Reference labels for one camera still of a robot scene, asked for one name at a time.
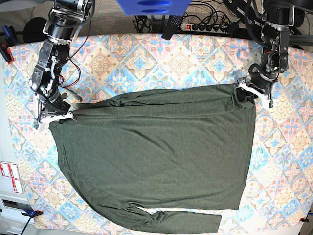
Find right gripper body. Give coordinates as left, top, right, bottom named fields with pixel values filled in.
left=29, top=40, right=70, bottom=115

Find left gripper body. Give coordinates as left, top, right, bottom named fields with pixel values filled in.
left=241, top=23, right=289, bottom=95

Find dark green long-sleeve shirt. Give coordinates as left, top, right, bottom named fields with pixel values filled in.
left=49, top=84, right=255, bottom=234

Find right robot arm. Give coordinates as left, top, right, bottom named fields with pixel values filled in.
left=29, top=0, right=95, bottom=130

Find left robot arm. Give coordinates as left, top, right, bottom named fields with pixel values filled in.
left=235, top=0, right=313, bottom=107

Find black round stool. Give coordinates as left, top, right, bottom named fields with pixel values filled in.
left=23, top=17, right=48, bottom=43

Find blue orange clamp upper left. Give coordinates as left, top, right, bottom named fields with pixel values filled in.
left=0, top=25, right=15, bottom=64

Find blue orange clamp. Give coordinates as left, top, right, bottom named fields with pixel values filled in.
left=0, top=25, right=15, bottom=64
left=21, top=209, right=43, bottom=218

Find red white labels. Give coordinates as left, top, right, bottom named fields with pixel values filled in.
left=0, top=162, right=23, bottom=194

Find white power strip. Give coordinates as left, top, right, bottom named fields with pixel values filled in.
left=180, top=23, right=226, bottom=33

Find blue box overhead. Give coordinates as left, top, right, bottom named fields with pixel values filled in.
left=117, top=0, right=191, bottom=16

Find blue orange clamp lower left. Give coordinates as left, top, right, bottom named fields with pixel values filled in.
left=21, top=209, right=43, bottom=218

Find colourful patterned tablecloth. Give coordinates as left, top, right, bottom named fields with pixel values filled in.
left=0, top=34, right=313, bottom=235

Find black remote control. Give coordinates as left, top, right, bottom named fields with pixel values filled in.
left=161, top=15, right=182, bottom=40

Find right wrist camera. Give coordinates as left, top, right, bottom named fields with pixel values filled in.
left=33, top=120, right=40, bottom=130

